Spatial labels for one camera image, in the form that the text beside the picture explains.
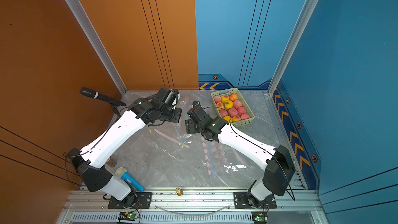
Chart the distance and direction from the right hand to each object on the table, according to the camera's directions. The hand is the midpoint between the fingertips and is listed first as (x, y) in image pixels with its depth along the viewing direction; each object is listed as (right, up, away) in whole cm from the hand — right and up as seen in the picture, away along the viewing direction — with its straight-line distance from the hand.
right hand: (193, 123), depth 80 cm
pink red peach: (+18, +4, +21) cm, 28 cm away
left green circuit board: (-30, -42, -9) cm, 52 cm away
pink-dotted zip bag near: (+15, -21, +5) cm, 26 cm away
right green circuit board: (+31, -43, -9) cm, 54 cm away
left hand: (-6, +6, -4) cm, 9 cm away
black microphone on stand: (-46, +10, +8) cm, 48 cm away
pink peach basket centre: (+25, +5, +23) cm, 34 cm away
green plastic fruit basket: (+24, +9, +26) cm, 37 cm away
